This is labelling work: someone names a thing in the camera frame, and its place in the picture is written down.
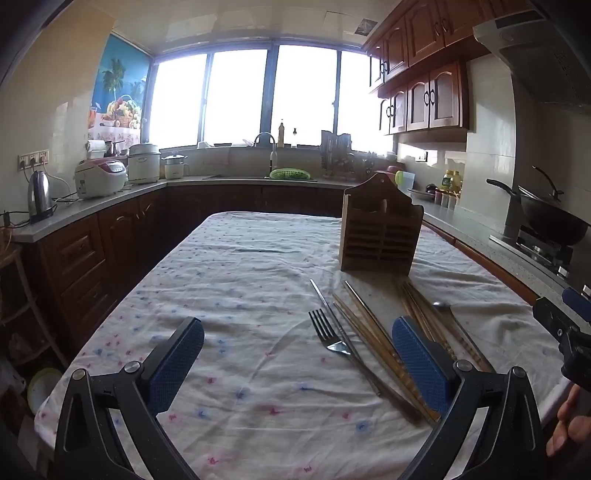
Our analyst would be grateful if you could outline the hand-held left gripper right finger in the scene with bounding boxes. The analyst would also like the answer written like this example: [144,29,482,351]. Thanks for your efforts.
[392,316,555,480]

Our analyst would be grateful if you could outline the black wok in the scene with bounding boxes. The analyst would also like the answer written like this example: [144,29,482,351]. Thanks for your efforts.
[486,166,591,246]

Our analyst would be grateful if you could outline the kitchen window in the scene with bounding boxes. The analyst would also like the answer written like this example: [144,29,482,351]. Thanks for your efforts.
[148,41,398,149]

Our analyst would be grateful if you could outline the pile of wooden chopsticks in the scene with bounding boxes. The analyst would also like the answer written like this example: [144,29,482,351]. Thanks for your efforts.
[332,281,495,425]

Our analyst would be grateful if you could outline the person's right hand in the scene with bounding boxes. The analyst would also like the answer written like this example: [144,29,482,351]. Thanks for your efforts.
[546,384,591,459]

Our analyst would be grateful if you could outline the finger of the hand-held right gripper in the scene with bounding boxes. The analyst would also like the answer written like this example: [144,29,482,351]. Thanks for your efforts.
[532,298,574,343]
[562,287,591,323]

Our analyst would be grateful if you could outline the stainless steel chopstick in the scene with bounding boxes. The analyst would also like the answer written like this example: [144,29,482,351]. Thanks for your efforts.
[344,281,407,370]
[309,279,383,397]

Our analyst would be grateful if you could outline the gas stove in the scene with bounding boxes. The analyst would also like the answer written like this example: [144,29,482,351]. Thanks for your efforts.
[489,226,591,283]

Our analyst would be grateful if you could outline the pink and white rice cooker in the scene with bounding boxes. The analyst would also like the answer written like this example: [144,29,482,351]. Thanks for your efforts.
[74,158,127,200]

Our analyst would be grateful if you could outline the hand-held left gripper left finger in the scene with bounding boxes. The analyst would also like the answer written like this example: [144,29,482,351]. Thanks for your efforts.
[53,316,206,480]

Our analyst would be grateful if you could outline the white and green plate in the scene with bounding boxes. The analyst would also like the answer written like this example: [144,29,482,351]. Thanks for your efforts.
[27,368,64,416]

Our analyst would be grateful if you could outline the wooden base cabinets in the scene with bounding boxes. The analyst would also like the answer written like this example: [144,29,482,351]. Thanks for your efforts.
[23,182,541,352]

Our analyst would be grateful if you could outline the white floral tablecloth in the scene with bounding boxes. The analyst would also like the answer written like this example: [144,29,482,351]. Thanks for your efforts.
[34,210,561,480]

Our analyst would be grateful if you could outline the grey kitchen countertop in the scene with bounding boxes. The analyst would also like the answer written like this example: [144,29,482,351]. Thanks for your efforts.
[9,175,591,308]

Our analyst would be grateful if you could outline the tropical beach wall poster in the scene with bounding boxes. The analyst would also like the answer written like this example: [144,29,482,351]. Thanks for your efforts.
[88,34,152,144]

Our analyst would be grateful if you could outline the stainless steel spoon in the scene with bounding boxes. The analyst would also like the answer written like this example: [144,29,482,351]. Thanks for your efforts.
[431,300,495,372]

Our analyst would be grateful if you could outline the stainless steel electric kettle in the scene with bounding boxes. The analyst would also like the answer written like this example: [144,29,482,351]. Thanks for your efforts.
[27,170,58,223]

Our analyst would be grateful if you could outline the chrome kitchen faucet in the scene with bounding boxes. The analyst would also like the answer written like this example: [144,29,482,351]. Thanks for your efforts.
[253,132,279,179]

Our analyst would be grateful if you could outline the stainless steel fork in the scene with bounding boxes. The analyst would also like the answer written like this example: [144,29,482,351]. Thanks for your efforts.
[308,308,422,424]

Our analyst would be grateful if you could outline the wooden upper cabinets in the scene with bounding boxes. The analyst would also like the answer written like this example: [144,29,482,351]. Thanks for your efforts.
[362,0,532,137]

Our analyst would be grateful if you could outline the wooden utensil holder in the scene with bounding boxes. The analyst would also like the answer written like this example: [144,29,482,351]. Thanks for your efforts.
[339,172,424,277]

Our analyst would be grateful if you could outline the small white electric cooker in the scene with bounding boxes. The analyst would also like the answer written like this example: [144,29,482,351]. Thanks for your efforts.
[161,154,190,181]

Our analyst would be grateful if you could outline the metal dish rack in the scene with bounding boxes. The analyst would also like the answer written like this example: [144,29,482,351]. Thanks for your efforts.
[320,130,356,179]

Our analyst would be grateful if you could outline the range hood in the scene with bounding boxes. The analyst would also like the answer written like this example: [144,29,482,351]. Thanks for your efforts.
[473,9,591,109]

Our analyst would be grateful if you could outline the large white rice cooker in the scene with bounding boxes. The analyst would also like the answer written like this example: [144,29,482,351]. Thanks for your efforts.
[127,143,162,184]

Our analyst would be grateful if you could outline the wall power outlet strip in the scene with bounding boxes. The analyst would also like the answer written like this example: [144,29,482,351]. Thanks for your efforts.
[17,150,51,169]

